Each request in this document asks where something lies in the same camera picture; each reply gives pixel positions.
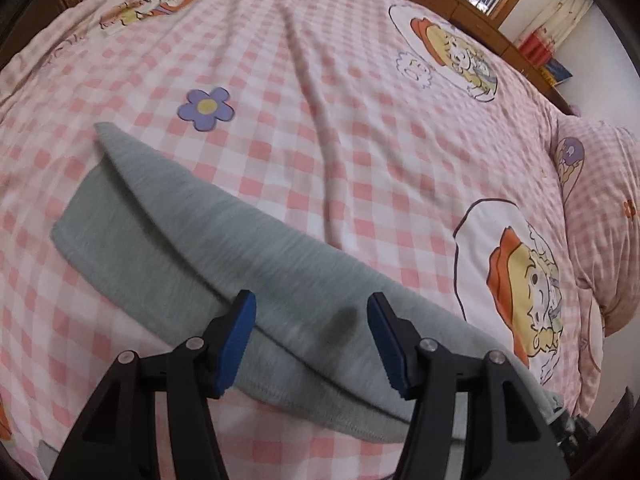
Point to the pink checkered cartoon duvet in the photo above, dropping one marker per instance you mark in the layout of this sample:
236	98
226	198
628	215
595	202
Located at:
302	108

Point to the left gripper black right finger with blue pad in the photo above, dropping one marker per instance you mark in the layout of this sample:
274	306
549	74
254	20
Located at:
506	437

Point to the pink checkered pillow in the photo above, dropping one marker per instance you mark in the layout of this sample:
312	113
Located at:
598	168

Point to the blue book on cabinet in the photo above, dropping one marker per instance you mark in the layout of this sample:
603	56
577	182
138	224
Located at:
555	72

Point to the cream and red curtain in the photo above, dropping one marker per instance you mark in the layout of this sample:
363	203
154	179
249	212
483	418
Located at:
551	27

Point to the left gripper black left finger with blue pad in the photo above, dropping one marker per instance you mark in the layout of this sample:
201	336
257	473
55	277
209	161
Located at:
114	436

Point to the grey pants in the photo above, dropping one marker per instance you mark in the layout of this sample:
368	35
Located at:
173	251

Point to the wooden low cabinet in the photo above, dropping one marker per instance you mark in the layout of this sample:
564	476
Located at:
484	29

